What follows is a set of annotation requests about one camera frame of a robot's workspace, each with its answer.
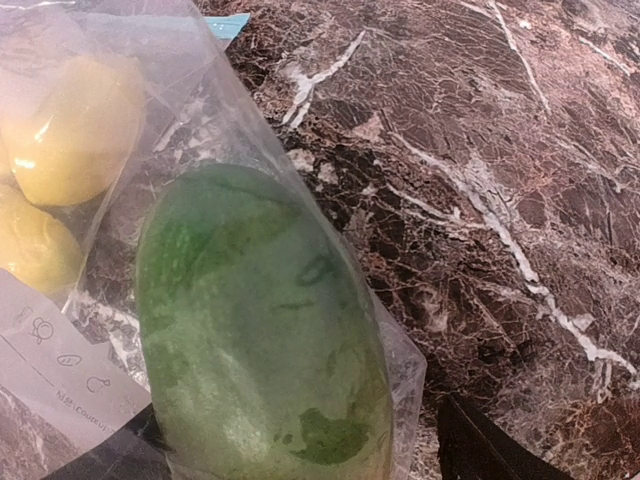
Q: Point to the yellow toy lemon back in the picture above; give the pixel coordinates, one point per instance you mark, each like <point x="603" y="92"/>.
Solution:
<point x="75" y="145"/>

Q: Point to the small clear zip bag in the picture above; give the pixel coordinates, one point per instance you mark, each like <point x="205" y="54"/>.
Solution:
<point x="72" y="368"/>

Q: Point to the large clear zip bag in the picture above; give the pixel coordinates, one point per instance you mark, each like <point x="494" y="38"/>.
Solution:
<point x="174" y="43"/>

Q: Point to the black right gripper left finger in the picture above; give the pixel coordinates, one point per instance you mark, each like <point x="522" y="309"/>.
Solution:
<point x="134" y="452"/>

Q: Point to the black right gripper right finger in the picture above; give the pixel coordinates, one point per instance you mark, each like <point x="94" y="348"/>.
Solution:
<point x="471" y="446"/>

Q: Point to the orange toy carrot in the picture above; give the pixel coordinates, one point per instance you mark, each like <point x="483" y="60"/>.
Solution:
<point x="262" y="352"/>

